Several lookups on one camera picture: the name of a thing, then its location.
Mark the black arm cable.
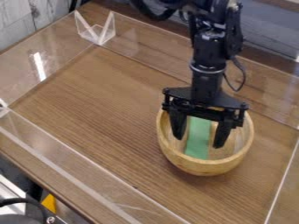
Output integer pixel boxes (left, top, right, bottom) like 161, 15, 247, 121
223, 56, 248, 93

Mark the brown wooden bowl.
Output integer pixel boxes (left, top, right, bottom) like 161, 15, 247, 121
156, 109, 255, 176

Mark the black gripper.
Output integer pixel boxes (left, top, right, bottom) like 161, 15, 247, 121
163, 66, 248, 149

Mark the clear acrylic tray wall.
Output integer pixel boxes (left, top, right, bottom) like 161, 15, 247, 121
0, 99, 189, 224

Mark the clear acrylic corner bracket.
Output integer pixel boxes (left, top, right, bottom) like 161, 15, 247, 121
73, 11, 116, 46

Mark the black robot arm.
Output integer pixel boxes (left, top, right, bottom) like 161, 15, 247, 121
131, 0, 248, 148

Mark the yellow black device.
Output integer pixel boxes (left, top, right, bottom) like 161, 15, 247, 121
41, 193, 67, 224

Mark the green rectangular block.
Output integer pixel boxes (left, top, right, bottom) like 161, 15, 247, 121
184, 117, 211, 159

